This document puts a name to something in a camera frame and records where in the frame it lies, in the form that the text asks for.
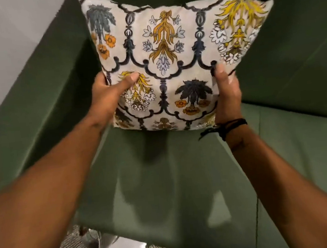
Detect person's left hand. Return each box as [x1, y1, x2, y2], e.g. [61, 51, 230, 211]
[84, 67, 146, 130]

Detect person's right hand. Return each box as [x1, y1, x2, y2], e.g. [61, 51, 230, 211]
[207, 60, 246, 126]

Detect floral patterned cushion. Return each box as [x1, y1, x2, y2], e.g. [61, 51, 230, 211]
[75, 0, 297, 143]

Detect person's right forearm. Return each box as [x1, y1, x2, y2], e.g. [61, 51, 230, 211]
[223, 111, 327, 248]

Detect person's left forearm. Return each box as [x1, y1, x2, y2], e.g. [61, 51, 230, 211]
[0, 112, 127, 248]

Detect black thread wristband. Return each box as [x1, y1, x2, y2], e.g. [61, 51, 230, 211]
[197, 117, 250, 145]

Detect green sofa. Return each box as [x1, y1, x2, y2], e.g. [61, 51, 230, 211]
[0, 0, 327, 248]

